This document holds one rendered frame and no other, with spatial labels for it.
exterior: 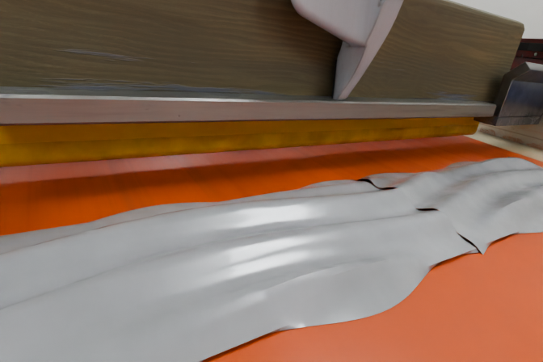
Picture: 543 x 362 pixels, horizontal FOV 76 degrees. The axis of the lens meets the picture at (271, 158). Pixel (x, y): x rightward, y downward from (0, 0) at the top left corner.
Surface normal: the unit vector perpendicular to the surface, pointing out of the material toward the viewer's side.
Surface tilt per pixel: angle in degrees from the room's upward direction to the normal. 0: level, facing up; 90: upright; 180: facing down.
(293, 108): 90
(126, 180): 0
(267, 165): 0
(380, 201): 30
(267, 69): 90
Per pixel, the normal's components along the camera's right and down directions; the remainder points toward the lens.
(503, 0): -0.84, 0.07
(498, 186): 0.43, -0.62
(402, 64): 0.52, 0.36
